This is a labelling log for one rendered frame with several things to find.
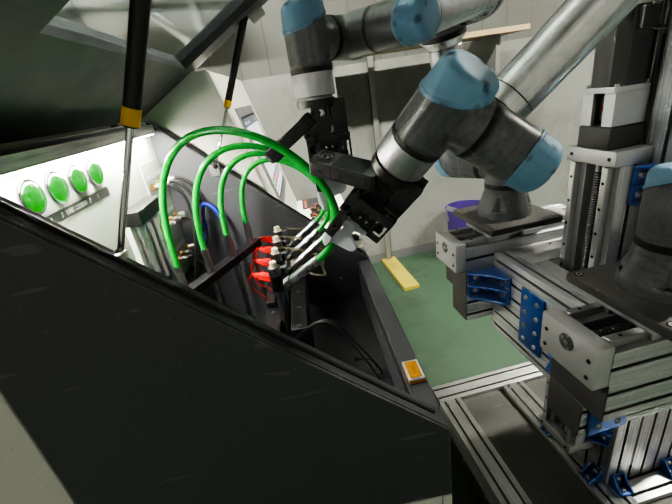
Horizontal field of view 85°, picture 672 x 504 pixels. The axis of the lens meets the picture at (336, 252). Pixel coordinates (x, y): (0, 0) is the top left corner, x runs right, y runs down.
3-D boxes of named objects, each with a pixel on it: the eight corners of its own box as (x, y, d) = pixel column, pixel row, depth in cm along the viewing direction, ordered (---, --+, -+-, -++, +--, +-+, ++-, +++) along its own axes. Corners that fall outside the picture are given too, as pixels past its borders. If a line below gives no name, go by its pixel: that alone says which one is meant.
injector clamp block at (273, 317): (318, 378, 89) (307, 326, 83) (277, 386, 89) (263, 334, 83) (311, 305, 120) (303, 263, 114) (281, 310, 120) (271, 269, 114)
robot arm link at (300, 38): (336, -5, 62) (299, -8, 57) (344, 67, 66) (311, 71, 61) (304, 7, 67) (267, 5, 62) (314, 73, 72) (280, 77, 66)
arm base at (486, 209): (511, 201, 122) (512, 171, 118) (543, 214, 108) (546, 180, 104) (468, 210, 120) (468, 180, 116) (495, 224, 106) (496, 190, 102)
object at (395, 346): (444, 472, 68) (441, 408, 61) (420, 477, 68) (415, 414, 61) (374, 301, 125) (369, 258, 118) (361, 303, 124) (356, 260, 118)
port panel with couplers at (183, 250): (191, 278, 100) (152, 163, 87) (178, 280, 100) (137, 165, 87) (202, 258, 112) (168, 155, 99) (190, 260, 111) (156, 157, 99)
